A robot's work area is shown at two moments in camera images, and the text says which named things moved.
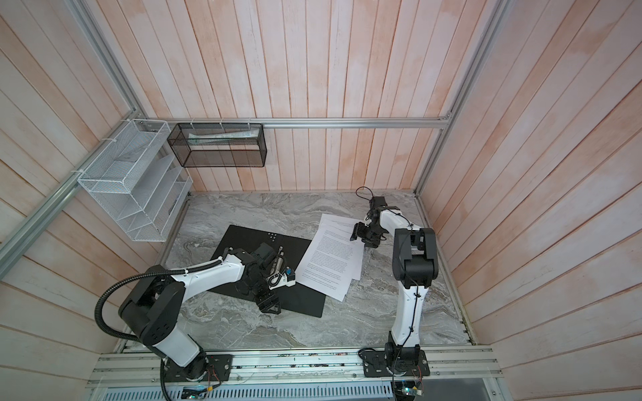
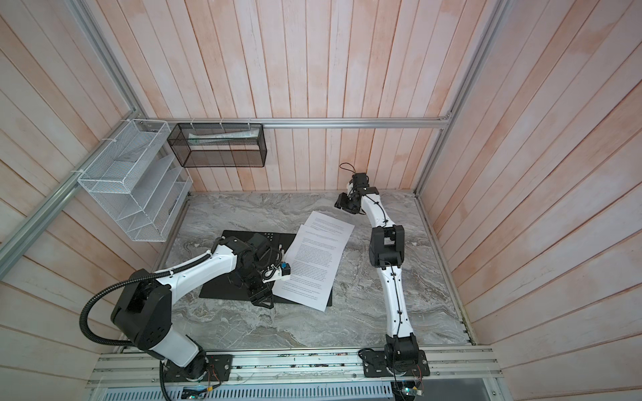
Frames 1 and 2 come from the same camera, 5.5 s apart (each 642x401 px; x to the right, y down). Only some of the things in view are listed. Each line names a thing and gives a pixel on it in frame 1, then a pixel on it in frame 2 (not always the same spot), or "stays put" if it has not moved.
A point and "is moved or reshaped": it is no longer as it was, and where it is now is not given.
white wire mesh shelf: x=140 y=180 stays put
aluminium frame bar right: x=498 y=10 stays put
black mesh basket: x=219 y=144 stays put
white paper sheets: x=345 y=227 is moved or reshaped
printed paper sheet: x=328 y=267 is moved or reshaped
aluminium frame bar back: x=350 y=122 stays put
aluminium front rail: x=297 y=367 stays put
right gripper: x=359 y=231 -> x=342 y=203
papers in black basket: x=222 y=136 stays put
